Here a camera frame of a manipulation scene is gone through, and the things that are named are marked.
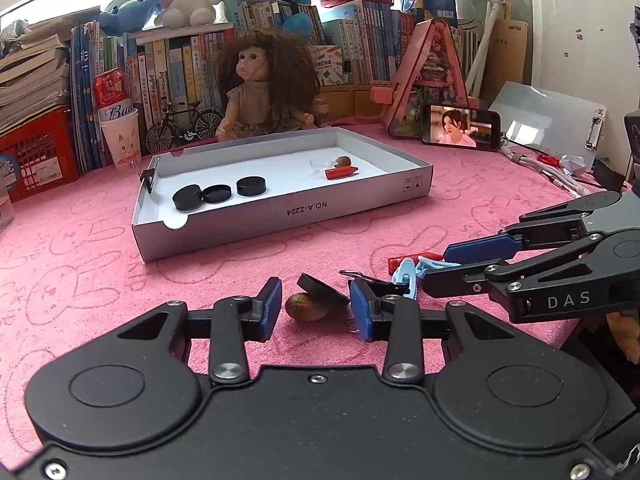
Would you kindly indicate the clear glass mug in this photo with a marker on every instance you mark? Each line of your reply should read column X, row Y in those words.
column 6, row 200

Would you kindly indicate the small glass jar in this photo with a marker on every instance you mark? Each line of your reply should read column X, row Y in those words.
column 321, row 110

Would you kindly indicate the red crayon piece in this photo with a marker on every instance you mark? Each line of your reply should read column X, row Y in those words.
column 400, row 261
column 341, row 172

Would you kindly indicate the brown cardboard carton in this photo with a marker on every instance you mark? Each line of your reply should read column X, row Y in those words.
column 512, row 55

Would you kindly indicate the pink triangular dollhouse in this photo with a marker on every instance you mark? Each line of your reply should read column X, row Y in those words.
column 435, row 70

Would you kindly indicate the white cardboard box tray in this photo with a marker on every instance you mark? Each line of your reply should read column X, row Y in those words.
column 280, row 160

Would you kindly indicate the stack of lying books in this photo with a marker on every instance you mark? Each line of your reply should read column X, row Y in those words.
column 35, row 75

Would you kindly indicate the miniature black bicycle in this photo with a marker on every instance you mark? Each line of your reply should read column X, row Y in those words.
column 182, row 127

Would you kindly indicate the black smartphone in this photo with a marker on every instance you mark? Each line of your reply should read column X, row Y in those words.
column 460, row 127

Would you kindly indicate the doll with brown hair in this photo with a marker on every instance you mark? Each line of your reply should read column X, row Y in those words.
column 260, row 95

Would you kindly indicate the grey clipboard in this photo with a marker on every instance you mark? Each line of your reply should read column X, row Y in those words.
column 545, row 120

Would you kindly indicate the red drink can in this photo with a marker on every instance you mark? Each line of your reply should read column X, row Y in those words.
column 112, row 87

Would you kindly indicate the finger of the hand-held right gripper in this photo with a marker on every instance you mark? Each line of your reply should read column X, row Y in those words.
column 480, row 250
column 450, row 282

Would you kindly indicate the brown wooden box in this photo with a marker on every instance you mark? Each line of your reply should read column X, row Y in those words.
column 360, row 102

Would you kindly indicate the clear plastic half sphere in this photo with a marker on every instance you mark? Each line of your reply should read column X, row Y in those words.
column 322, row 165

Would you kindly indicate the row of upright books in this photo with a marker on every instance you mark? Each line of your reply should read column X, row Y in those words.
column 175, row 70

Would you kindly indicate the person's right hand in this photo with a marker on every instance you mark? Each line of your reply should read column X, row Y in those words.
column 627, row 328

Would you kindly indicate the pink rabbit-print cloth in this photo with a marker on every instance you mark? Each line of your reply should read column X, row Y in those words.
column 75, row 260

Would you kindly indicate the small black case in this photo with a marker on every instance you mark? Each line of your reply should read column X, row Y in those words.
column 609, row 174

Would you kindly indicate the white plastic pipe frame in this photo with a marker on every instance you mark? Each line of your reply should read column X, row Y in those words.
column 487, row 25

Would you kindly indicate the row of blue thin booklets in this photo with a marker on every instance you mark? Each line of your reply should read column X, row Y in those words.
column 87, row 100

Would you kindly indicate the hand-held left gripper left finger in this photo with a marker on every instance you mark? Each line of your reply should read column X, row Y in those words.
column 270, row 310

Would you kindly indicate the white printed cardboard box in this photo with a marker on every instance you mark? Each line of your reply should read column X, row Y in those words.
column 327, row 65

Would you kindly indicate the white paper cup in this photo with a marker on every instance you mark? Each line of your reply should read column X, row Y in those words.
column 121, row 140

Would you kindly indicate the large red plastic basket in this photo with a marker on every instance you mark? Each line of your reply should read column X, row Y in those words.
column 40, row 152

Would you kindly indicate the black round lid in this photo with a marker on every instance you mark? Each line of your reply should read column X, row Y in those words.
column 325, row 294
column 250, row 186
column 186, row 197
column 216, row 193

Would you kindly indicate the black binder clip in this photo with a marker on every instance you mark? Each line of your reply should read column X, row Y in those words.
column 387, row 288
column 148, row 178

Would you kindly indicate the brown nut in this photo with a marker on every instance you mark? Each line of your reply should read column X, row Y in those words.
column 302, row 309
column 343, row 161

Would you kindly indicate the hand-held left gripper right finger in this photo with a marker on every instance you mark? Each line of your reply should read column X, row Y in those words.
column 361, row 312

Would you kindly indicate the folded white paper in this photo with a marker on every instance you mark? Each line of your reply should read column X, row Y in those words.
column 575, row 164

